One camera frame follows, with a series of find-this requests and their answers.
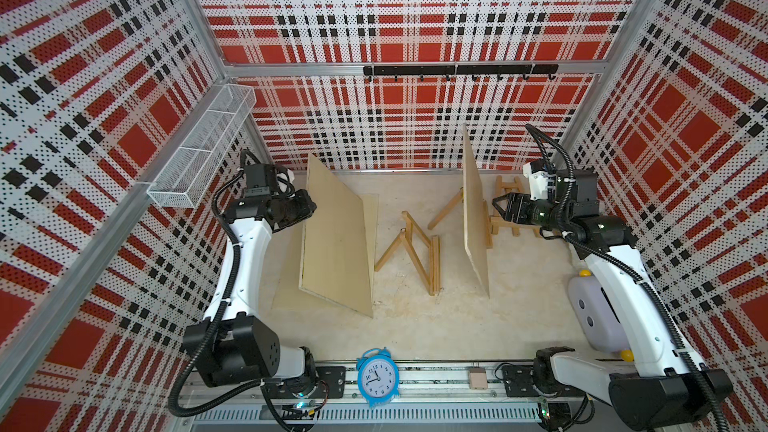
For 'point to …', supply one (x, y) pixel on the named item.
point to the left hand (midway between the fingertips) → (318, 205)
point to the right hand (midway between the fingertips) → (506, 204)
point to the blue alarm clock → (378, 376)
